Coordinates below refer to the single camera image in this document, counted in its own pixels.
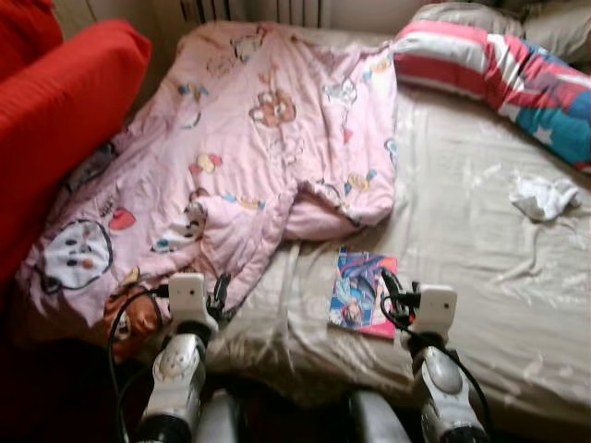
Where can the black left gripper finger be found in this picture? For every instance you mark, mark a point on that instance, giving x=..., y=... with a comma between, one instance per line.
x=223, y=282

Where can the grey floral pillow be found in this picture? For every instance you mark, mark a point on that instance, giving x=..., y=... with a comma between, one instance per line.
x=462, y=17

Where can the red teal striped pillow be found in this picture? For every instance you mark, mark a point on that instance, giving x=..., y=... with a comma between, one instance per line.
x=499, y=78

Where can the beige bed sheet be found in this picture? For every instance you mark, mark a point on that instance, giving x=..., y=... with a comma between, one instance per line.
x=480, y=295

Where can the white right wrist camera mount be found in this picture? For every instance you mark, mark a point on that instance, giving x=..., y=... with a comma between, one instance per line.
x=436, y=309

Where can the pink cartoon print quilt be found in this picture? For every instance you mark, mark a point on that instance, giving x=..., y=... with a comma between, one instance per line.
x=240, y=157

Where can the brown plush toy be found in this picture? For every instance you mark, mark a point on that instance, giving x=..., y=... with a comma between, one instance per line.
x=134, y=323

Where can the white crumpled cloth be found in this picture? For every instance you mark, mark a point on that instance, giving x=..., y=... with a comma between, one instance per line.
x=545, y=198

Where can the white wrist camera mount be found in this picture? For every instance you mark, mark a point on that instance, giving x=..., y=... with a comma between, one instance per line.
x=187, y=295
x=436, y=309

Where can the silver robot left leg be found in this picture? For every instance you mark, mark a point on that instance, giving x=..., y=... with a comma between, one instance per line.
x=220, y=420

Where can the anime picture book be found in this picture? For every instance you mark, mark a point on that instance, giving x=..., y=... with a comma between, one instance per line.
x=360, y=295

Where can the plain grey pillow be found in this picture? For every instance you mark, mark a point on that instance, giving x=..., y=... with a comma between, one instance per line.
x=565, y=32

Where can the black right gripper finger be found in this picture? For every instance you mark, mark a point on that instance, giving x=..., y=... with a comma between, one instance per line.
x=388, y=280

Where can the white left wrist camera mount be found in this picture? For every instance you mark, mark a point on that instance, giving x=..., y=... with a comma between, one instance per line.
x=187, y=295

